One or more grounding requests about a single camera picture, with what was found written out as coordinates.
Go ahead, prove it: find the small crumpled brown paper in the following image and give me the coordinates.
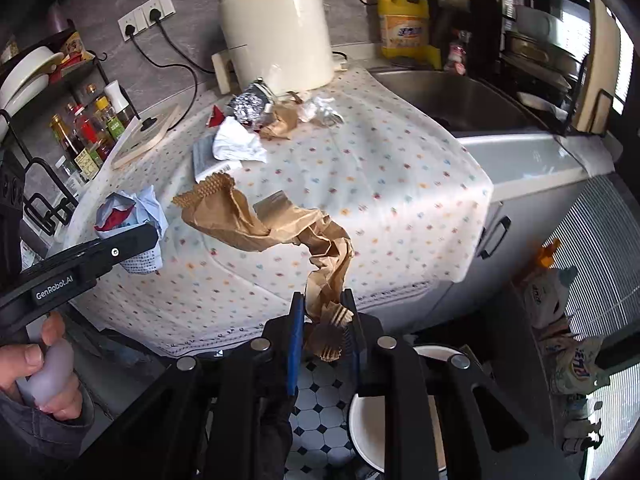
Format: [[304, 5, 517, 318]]
[[259, 105, 298, 140]]

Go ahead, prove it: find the cream air fryer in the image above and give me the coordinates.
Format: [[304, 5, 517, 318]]
[[212, 0, 335, 96]]

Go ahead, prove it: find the floral white tablecloth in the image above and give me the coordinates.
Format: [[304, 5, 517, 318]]
[[64, 65, 496, 357]]

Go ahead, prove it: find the white tissue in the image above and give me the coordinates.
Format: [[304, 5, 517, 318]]
[[213, 117, 267, 164]]

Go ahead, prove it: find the blue white paper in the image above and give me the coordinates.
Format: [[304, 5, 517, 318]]
[[94, 185, 168, 274]]

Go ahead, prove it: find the black power cable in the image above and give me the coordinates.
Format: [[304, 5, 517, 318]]
[[124, 8, 216, 134]]

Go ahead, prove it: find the blue-grey printed box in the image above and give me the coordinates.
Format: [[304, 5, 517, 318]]
[[192, 134, 242, 183]]

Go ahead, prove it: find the wooden cutting board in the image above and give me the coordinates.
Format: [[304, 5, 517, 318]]
[[572, 0, 620, 136]]

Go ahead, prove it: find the white bowl on rack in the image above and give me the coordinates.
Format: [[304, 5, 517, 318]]
[[0, 46, 64, 107]]

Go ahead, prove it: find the black spice rack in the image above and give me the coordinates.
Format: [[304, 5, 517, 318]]
[[1, 22, 116, 236]]

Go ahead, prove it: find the black dish rack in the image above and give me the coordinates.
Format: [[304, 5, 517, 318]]
[[497, 0, 591, 136]]

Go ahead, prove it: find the crumpled aluminium foil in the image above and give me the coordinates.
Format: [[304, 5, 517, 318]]
[[228, 78, 276, 126]]

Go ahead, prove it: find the green label sauce bottle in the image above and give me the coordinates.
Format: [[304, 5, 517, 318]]
[[96, 96, 125, 142]]

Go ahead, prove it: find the person's left hand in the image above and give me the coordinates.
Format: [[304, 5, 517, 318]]
[[0, 311, 82, 420]]

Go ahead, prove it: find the crumpled clear plastic wrap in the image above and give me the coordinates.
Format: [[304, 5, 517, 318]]
[[297, 96, 344, 127]]

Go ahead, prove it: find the red triangular wrapper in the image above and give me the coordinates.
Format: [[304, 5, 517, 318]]
[[206, 105, 226, 128]]

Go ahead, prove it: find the white wall socket plate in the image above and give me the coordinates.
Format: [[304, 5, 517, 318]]
[[117, 0, 176, 41]]

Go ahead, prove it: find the yellow detergent bottle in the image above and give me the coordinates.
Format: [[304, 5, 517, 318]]
[[378, 0, 442, 70]]

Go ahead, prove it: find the black cabinet handle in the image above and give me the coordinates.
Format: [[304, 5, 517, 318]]
[[480, 216, 512, 260]]

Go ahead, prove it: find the brown paper strip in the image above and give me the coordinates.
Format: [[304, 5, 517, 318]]
[[171, 174, 355, 363]]

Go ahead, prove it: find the stainless steel sink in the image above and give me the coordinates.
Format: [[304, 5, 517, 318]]
[[370, 68, 548, 138]]

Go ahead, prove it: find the white round trash bin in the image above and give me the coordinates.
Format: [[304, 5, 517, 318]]
[[347, 343, 474, 475]]

